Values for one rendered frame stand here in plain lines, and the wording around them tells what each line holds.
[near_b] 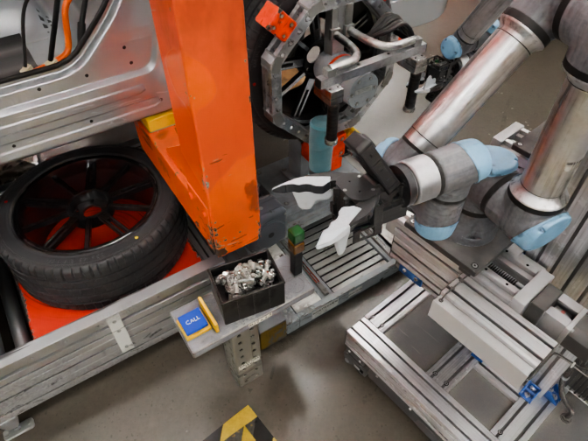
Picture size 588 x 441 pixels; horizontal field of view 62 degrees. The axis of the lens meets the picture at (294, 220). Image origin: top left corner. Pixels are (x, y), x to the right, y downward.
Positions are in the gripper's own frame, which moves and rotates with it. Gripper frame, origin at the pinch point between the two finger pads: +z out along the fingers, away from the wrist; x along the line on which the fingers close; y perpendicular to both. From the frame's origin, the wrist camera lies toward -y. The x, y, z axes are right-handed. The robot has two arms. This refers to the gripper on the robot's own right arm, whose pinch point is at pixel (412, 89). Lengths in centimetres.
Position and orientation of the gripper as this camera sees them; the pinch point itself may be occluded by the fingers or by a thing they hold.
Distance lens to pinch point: 178.8
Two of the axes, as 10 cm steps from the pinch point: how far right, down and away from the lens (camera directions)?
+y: 0.0, -6.8, -7.3
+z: -8.1, 4.3, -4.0
